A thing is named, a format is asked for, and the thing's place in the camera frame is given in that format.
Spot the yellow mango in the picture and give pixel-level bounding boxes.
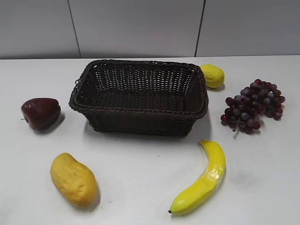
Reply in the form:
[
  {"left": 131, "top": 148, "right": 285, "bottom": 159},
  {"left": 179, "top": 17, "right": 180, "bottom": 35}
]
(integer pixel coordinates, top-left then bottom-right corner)
[{"left": 50, "top": 153, "right": 98, "bottom": 208}]

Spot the dark brown wicker basket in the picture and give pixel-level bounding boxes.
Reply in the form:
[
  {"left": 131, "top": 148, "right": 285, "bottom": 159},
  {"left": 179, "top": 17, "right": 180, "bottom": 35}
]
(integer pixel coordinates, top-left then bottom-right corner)
[{"left": 69, "top": 60, "right": 209, "bottom": 136}]

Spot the yellow lemon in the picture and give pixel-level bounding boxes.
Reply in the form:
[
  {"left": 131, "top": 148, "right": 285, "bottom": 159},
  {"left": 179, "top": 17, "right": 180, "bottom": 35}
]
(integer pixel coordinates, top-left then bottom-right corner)
[{"left": 200, "top": 64, "right": 225, "bottom": 88}]

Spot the purple grape bunch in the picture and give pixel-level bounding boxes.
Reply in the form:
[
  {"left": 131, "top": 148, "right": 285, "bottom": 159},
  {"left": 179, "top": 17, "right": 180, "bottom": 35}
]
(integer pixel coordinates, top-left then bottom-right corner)
[{"left": 220, "top": 79, "right": 285, "bottom": 135}]

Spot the yellow banana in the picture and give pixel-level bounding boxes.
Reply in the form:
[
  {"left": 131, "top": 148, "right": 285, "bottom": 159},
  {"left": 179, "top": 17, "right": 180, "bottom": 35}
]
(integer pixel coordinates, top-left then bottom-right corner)
[{"left": 168, "top": 139, "right": 226, "bottom": 215}]

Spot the dark red apple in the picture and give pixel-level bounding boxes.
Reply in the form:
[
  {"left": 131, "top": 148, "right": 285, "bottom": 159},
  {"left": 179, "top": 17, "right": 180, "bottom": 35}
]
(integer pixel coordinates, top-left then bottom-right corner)
[{"left": 21, "top": 98, "right": 61, "bottom": 131}]

